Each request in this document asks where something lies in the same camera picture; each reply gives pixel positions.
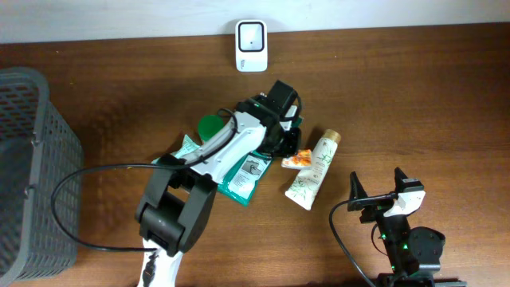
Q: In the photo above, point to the green white gloves package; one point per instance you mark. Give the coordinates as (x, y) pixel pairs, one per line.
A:
(242, 179)

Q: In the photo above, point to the white lotion tube gold cap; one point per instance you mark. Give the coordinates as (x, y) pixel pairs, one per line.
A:
(306, 185)

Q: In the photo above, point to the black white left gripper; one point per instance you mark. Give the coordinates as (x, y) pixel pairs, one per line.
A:
(294, 143)

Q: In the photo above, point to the green lid jar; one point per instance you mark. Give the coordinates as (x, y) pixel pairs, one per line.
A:
(209, 126)

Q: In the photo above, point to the orange tissue packet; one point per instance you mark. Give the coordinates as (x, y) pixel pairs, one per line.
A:
(302, 160)

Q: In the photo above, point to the mint green snack packet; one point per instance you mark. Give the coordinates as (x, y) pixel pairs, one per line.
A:
(182, 146)

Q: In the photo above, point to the white barcode scanner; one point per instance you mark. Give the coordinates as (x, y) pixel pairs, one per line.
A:
(251, 46)

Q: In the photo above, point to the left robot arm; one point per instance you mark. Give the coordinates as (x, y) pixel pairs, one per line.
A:
(177, 201)

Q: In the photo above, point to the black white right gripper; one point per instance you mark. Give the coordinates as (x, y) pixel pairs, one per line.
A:
(369, 214)

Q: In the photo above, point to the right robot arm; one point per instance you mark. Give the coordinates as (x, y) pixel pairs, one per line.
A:
(414, 253)

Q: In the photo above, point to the grey plastic basket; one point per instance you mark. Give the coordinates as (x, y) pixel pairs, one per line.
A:
(38, 149)

